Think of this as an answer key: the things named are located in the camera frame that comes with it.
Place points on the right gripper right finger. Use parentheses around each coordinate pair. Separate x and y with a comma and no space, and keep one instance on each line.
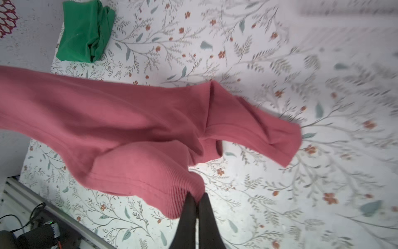
(209,235)

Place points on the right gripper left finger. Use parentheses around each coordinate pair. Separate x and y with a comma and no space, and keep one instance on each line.
(185,234)

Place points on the pink tank top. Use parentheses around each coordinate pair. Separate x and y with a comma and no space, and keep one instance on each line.
(133,140)

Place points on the green tank top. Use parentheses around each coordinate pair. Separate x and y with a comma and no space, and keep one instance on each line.
(87,30)

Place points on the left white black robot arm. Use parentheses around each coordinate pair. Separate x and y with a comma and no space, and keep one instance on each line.
(43,237)

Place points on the floral table mat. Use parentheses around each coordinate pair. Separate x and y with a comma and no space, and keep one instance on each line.
(330,67)

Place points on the aluminium mounting rail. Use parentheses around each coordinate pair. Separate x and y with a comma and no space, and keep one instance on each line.
(21,200)

